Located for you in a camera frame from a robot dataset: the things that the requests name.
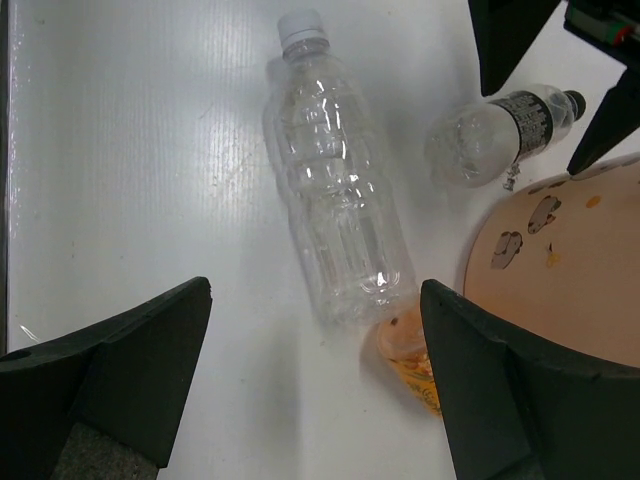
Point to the clear bottle white cap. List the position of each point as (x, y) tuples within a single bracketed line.
[(330, 164)]

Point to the orange juice bottle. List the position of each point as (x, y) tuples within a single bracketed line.
[(401, 343)]

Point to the peach capybara plastic bin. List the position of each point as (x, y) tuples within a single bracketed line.
[(560, 258)]

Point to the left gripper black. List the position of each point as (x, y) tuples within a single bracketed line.
[(505, 29)]

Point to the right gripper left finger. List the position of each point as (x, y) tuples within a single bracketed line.
[(106, 401)]

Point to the small black label bottle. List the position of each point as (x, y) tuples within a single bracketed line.
[(473, 145)]

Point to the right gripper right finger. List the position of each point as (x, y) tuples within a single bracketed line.
[(518, 406)]

